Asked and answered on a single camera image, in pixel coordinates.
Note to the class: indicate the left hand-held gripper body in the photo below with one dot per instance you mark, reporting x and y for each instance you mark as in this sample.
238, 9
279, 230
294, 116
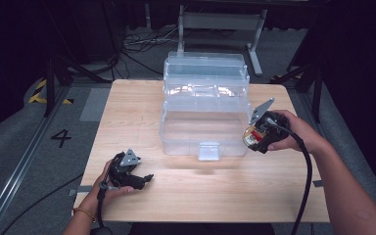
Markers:
125, 168

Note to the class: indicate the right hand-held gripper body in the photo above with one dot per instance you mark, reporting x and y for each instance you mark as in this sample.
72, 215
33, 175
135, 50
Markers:
274, 127

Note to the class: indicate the small round red-white object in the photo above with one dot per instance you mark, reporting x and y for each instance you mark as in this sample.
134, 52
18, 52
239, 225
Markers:
252, 137

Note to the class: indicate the clear plastic storage box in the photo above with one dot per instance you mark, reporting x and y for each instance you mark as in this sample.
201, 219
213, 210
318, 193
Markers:
205, 130

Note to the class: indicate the person's right hand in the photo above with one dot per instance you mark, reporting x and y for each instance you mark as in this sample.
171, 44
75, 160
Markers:
302, 135

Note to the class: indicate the person's left hand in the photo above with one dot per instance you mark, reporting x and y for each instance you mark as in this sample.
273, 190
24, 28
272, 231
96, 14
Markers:
106, 196

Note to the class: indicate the black tripod stand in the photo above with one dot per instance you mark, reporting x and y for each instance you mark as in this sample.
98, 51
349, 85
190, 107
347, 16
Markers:
310, 78
62, 73

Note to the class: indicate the yellow black hazard tape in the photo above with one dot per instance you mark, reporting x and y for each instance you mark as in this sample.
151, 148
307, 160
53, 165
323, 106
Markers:
36, 96

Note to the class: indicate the grey metal stand frame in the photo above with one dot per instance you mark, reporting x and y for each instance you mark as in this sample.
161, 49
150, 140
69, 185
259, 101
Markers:
220, 21

